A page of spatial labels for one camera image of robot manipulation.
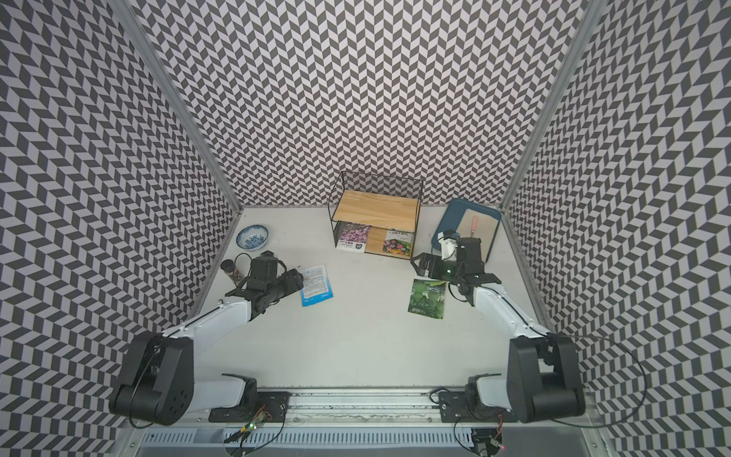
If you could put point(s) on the blue patterned ceramic bowl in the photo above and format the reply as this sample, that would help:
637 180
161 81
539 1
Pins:
252 238

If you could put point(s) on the purple flower seed bag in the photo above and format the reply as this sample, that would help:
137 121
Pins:
352 237

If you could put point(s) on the aluminium front rail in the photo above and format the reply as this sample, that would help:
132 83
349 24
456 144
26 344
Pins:
333 407

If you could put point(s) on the pink handled metal spoon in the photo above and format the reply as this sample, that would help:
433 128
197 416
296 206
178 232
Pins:
474 225

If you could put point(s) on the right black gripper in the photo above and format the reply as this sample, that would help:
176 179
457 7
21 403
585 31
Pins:
435 260

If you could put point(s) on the green white seed bag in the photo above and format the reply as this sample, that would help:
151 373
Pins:
316 287

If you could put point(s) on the left base wiring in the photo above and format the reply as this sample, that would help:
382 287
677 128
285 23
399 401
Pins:
251 431

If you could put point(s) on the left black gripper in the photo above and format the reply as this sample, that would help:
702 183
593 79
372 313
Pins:
293 281

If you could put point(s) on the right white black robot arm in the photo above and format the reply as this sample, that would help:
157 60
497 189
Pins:
542 379

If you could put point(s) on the small dark spice jar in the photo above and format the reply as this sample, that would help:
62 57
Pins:
230 268

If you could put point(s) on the green lotus seed bag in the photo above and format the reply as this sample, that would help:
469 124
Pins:
427 298

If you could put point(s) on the base wiring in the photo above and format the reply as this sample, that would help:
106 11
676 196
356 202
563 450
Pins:
485 437
251 431

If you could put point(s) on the colourful flower seed bag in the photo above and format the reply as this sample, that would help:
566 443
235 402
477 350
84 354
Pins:
398 243

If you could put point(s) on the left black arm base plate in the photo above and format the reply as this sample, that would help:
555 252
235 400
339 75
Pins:
274 405

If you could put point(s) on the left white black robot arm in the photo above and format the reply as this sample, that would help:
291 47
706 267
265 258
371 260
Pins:
157 382

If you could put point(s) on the right base wiring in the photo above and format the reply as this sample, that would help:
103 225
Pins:
485 437

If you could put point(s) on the black wire wooden shelf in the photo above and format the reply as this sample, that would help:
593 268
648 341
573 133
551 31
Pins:
383 202

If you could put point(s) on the teal plastic tray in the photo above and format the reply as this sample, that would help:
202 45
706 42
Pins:
454 213

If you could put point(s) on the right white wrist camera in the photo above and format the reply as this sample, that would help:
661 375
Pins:
448 243

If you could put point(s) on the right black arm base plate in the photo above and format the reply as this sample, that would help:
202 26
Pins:
458 405

